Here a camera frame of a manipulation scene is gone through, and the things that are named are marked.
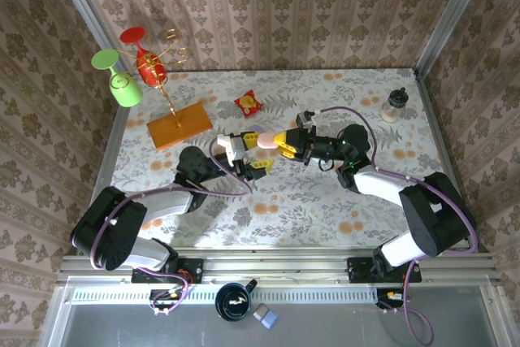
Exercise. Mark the pink earbud charging case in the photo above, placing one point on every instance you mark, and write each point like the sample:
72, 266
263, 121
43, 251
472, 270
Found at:
266, 141

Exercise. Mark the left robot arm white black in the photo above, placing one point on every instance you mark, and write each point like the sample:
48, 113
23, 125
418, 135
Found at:
166, 202

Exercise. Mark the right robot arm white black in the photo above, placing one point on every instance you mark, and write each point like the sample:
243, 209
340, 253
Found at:
378, 184

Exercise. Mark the red snack packet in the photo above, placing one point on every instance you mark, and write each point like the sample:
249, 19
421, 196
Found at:
248, 104

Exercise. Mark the glass spice jar black lid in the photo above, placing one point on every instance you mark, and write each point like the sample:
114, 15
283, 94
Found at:
392, 109

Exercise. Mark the floral patterned table cover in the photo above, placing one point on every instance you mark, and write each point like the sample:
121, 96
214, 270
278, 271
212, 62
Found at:
284, 221

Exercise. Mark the green wine glass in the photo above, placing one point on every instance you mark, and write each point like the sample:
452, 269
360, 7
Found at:
126, 93

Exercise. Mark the red wine glass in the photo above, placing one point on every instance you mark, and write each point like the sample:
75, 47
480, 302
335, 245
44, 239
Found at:
150, 68

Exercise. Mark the black power connector block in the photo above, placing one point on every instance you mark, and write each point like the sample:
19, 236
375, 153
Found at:
166, 298
390, 297

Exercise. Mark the black mug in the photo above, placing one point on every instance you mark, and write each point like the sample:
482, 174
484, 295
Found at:
223, 302

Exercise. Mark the grey eraser block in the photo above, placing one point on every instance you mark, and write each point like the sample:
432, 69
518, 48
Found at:
259, 311

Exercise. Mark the blue eraser block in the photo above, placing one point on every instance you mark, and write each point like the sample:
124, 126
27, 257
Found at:
269, 319

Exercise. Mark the aluminium table edge rail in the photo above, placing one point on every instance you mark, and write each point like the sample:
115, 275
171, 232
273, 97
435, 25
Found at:
439, 135
105, 160

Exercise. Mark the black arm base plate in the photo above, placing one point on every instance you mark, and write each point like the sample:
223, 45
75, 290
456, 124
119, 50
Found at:
359, 271
191, 270

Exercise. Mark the aluminium frame rail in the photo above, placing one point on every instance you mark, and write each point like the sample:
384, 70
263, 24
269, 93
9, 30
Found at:
276, 270

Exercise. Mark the aluminium frame post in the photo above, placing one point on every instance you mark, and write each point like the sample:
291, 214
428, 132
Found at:
87, 14
451, 18

